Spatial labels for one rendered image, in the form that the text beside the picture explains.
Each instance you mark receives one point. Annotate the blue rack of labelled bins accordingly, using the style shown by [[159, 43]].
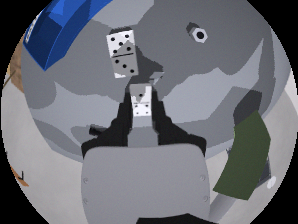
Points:
[[46, 32]]

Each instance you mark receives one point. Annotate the white domino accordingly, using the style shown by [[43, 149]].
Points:
[[141, 98], [123, 53]]

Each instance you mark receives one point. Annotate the small silver hex nut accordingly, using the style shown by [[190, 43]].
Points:
[[198, 34]]

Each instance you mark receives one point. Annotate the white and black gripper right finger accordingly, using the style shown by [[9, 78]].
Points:
[[169, 132]]

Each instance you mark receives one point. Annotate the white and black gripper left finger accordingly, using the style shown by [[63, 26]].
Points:
[[116, 134]]

